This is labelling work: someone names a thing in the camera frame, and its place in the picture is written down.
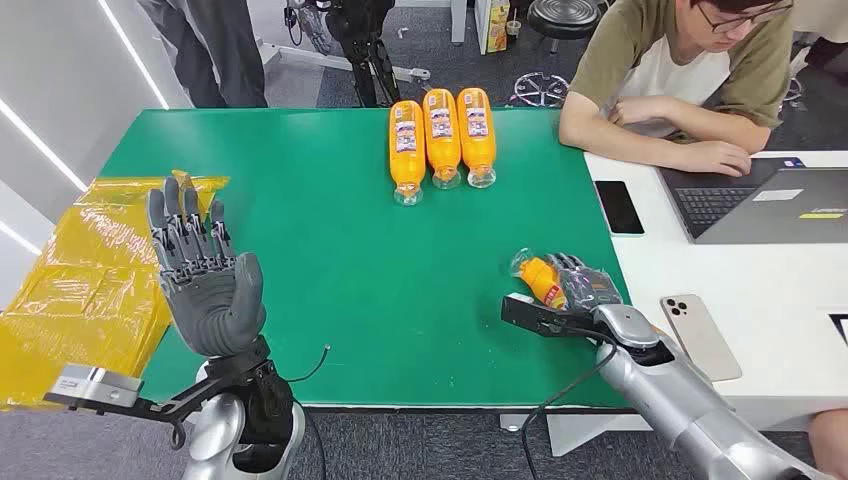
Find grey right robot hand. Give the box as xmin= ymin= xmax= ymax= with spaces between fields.
xmin=545 ymin=251 xmax=625 ymax=312

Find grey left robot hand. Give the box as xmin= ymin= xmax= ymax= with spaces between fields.
xmin=145 ymin=175 xmax=267 ymax=360

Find orange Tide detergent bottle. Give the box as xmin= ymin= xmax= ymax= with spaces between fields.
xmin=509 ymin=248 xmax=571 ymax=311

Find black smartphone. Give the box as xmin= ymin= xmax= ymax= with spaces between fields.
xmin=594 ymin=179 xmax=646 ymax=237

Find gold smartphone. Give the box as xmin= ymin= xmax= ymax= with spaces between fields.
xmin=659 ymin=293 xmax=743 ymax=384

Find green table mat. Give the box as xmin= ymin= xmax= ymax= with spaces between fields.
xmin=97 ymin=107 xmax=632 ymax=410

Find grey laptop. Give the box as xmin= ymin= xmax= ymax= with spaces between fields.
xmin=659 ymin=156 xmax=848 ymax=246

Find seated person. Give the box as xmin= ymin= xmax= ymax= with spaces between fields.
xmin=558 ymin=0 xmax=796 ymax=179

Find standing person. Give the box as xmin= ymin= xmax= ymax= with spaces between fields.
xmin=135 ymin=0 xmax=270 ymax=110

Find black round stool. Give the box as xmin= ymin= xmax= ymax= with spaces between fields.
xmin=511 ymin=0 xmax=603 ymax=109

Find yellow printed carton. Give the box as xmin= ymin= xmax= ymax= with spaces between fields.
xmin=485 ymin=0 xmax=512 ymax=55

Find person's knee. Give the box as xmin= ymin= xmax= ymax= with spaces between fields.
xmin=807 ymin=408 xmax=848 ymax=480

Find black robot legs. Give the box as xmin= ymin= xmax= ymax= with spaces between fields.
xmin=284 ymin=0 xmax=403 ymax=109

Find person in pale clothing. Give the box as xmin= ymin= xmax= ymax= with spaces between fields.
xmin=788 ymin=0 xmax=848 ymax=75

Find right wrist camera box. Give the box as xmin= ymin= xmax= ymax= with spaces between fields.
xmin=500 ymin=293 xmax=599 ymax=340

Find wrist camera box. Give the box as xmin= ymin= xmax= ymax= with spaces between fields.
xmin=500 ymin=293 xmax=599 ymax=340
xmin=42 ymin=363 xmax=144 ymax=416

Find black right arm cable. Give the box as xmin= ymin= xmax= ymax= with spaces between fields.
xmin=519 ymin=326 xmax=619 ymax=480

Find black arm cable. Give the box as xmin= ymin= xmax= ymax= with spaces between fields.
xmin=519 ymin=326 xmax=619 ymax=480
xmin=286 ymin=345 xmax=332 ymax=480

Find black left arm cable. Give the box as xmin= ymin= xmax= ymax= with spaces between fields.
xmin=286 ymin=345 xmax=332 ymax=480

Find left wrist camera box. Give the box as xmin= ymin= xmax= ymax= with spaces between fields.
xmin=42 ymin=363 xmax=144 ymax=416

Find white metal stand frame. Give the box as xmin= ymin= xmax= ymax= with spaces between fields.
xmin=256 ymin=38 xmax=433 ymax=85

